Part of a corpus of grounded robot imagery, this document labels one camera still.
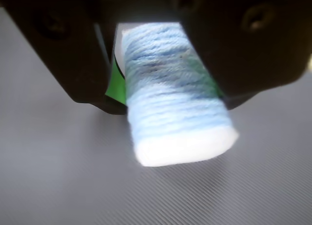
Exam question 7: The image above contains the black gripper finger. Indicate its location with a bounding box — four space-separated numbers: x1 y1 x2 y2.
170 0 312 112
0 0 128 115

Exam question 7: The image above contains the light blue yarn block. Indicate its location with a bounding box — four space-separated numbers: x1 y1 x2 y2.
121 21 240 168

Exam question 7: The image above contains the large grey textured mat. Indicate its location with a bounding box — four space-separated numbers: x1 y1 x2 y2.
0 5 312 225

